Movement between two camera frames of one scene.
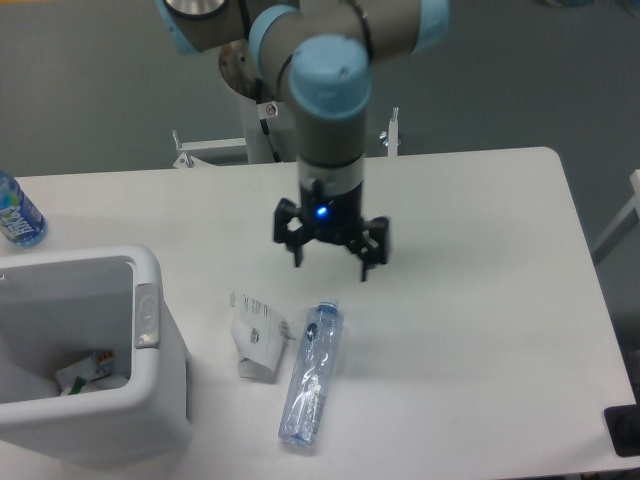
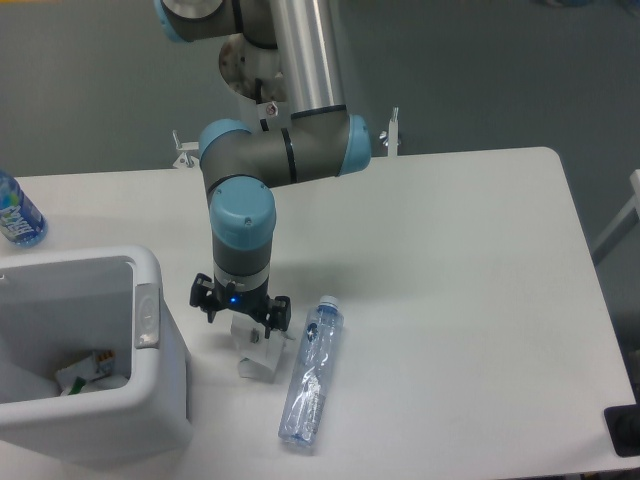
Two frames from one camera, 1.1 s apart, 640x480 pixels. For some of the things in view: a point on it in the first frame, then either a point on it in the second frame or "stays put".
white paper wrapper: x=259 y=337 stays put
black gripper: x=333 y=219 → x=276 y=313
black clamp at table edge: x=623 y=426 stays put
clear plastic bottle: x=312 y=374 stays put
